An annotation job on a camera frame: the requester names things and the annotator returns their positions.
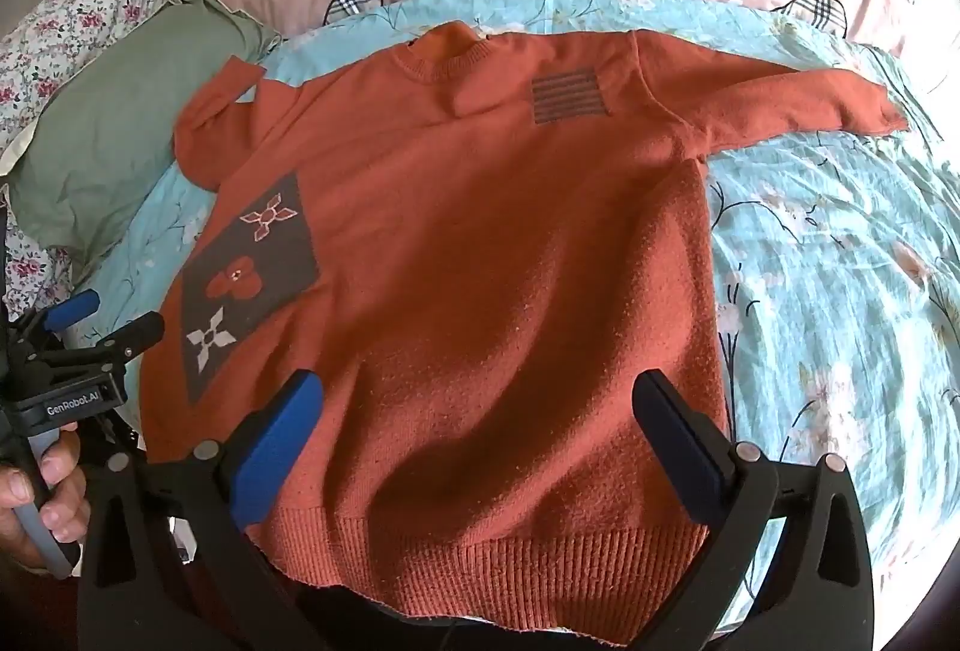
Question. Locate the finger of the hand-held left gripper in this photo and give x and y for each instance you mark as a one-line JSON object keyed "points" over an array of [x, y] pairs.
{"points": [[127, 334], [71, 310]]}

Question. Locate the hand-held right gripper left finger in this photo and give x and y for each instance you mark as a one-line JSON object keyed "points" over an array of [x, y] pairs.
{"points": [[277, 448]]}

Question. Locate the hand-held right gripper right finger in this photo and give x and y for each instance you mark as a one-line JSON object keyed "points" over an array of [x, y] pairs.
{"points": [[675, 445]]}

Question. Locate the orange knit sweater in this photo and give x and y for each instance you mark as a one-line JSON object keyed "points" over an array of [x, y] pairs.
{"points": [[487, 283]]}

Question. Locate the person's left hand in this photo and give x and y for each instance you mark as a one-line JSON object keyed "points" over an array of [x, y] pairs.
{"points": [[64, 482]]}

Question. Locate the green pillow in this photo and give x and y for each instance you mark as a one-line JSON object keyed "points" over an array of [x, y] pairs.
{"points": [[112, 118]]}

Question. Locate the light blue floral bedsheet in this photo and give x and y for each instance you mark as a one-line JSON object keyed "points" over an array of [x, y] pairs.
{"points": [[825, 246]]}

